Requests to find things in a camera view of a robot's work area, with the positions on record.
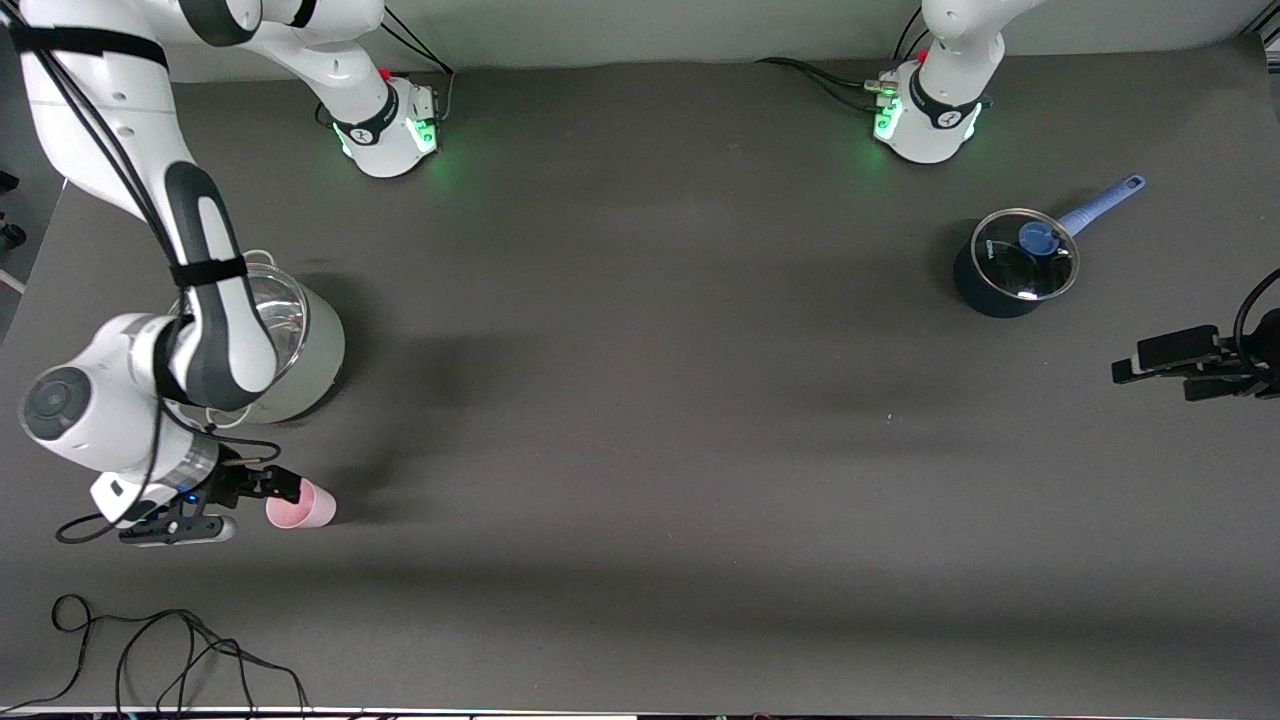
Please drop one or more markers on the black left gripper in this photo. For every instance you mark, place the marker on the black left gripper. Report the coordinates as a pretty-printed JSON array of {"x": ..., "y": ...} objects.
[{"x": 1262, "y": 352}]

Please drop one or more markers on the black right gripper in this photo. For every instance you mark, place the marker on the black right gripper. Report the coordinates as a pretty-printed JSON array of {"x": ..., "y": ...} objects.
[{"x": 232, "y": 486}]

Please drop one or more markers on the pink plastic cup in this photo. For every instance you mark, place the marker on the pink plastic cup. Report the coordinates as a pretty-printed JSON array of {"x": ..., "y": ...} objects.
[{"x": 305, "y": 508}]

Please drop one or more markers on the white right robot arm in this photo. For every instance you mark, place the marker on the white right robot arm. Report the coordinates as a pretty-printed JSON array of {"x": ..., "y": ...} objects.
[{"x": 110, "y": 420}]

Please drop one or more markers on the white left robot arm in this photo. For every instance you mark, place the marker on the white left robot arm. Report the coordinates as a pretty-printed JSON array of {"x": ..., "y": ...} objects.
[{"x": 935, "y": 130}]

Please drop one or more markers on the pale green cooking pot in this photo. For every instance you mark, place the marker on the pale green cooking pot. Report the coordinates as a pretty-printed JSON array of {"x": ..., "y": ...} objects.
[{"x": 320, "y": 360}]

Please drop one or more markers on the glass lid with blue knob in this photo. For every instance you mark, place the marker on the glass lid with blue knob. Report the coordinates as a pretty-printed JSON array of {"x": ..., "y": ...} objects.
[{"x": 1010, "y": 265}]

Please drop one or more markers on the dark blue saucepan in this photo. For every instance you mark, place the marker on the dark blue saucepan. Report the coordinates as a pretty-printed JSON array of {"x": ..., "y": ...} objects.
[{"x": 975, "y": 295}]

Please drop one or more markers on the dark grey table mat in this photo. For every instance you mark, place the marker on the dark grey table mat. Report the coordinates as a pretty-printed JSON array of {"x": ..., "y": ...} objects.
[{"x": 560, "y": 640}]

